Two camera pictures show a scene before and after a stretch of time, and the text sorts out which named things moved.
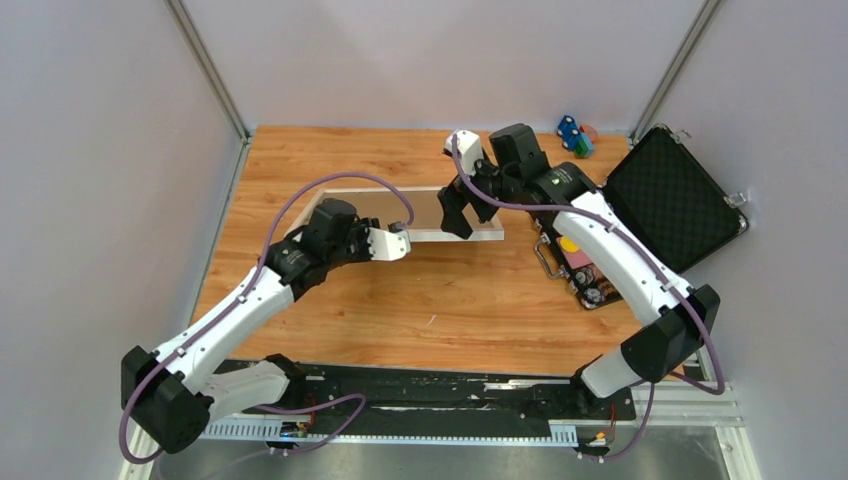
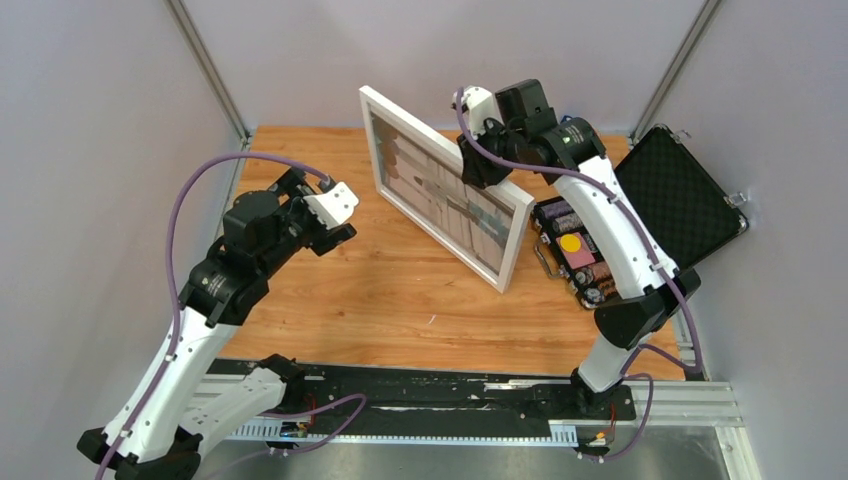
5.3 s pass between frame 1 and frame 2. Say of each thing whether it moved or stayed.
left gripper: moved
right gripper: moved
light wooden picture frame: moved
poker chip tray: stayed
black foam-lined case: stayed
